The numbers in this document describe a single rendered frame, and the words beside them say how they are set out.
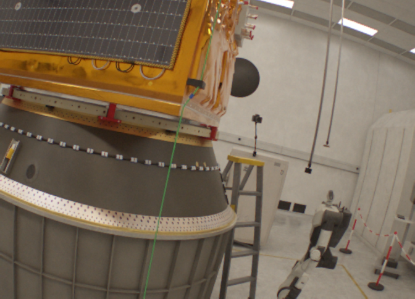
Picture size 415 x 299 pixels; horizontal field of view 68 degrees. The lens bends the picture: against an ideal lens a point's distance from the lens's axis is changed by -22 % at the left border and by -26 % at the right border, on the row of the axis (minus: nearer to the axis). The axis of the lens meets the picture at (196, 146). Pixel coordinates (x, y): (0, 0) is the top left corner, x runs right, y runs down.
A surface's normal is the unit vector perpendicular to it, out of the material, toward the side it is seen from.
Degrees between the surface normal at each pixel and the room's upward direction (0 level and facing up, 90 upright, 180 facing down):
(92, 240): 90
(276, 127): 90
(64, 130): 62
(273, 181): 90
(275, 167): 90
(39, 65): 101
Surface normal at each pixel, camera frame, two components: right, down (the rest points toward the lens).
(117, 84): -0.15, 0.06
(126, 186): 0.49, -0.32
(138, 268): 0.51, 0.16
